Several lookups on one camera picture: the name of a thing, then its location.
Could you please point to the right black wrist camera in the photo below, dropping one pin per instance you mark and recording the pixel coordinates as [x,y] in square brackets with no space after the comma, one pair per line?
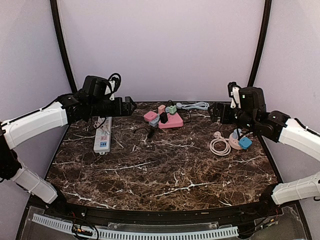
[252,98]

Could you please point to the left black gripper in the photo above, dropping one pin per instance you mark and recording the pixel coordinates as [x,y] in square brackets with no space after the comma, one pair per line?
[128,112]

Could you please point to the black front rail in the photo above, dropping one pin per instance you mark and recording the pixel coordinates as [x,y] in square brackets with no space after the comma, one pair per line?
[242,215]

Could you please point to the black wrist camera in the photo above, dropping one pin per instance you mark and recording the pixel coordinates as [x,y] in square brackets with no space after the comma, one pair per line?
[96,86]
[252,98]

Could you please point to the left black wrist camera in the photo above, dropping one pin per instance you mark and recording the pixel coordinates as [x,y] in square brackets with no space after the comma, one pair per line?
[96,86]

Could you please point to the right black frame post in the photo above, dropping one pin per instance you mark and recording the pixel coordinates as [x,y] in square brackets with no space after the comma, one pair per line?
[260,43]

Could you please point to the pink triangular power socket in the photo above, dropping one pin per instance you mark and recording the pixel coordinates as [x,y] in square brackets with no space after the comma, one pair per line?
[174,121]

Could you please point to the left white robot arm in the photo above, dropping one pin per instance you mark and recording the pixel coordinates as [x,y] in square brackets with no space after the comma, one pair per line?
[65,110]

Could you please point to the pink cube plug adapter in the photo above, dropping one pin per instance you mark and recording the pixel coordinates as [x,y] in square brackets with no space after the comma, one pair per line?
[161,109]

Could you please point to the green plug adapter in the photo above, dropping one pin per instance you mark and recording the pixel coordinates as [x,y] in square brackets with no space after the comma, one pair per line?
[172,109]

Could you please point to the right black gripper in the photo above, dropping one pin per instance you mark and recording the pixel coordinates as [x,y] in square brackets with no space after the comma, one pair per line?
[225,118]

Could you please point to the light blue plug adapter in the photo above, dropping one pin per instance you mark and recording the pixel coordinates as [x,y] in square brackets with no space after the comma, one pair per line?
[237,133]

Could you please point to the pink round power socket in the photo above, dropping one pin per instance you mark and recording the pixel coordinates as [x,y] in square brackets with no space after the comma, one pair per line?
[234,142]

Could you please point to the left black frame post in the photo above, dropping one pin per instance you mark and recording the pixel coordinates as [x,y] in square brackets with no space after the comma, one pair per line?
[61,45]

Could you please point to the white power strip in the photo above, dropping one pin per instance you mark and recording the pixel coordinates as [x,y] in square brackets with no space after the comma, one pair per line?
[102,141]

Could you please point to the grey blue power strip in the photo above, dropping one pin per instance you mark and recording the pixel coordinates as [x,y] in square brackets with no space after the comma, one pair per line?
[154,122]

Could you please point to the pink flat plug adapter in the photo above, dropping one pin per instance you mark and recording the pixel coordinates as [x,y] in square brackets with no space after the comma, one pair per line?
[150,116]

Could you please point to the bright blue plug adapter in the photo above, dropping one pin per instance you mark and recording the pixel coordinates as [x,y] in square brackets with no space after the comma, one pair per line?
[244,143]

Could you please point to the black frame post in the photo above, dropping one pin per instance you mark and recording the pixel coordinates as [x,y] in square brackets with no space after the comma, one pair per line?
[260,43]
[61,45]

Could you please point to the white slotted cable duct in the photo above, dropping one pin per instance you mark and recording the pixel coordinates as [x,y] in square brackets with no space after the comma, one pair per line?
[67,227]

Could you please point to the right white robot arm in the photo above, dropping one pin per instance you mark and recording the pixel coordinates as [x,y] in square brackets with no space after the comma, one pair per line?
[279,128]

